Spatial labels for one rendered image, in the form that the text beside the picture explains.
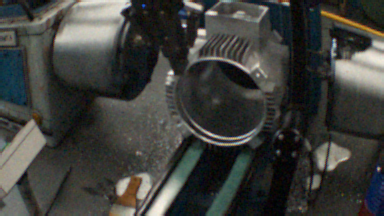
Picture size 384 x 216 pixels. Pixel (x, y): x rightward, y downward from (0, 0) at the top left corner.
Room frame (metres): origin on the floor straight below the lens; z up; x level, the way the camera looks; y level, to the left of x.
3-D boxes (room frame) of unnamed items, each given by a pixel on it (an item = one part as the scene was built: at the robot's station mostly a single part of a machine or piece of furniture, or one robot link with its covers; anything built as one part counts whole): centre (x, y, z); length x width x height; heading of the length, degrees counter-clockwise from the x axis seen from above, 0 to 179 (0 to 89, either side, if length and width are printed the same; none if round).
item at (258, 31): (0.83, -0.09, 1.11); 0.12 x 0.11 x 0.07; 159
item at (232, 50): (0.79, -0.08, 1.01); 0.20 x 0.19 x 0.19; 159
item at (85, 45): (0.96, 0.24, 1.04); 0.37 x 0.25 x 0.25; 70
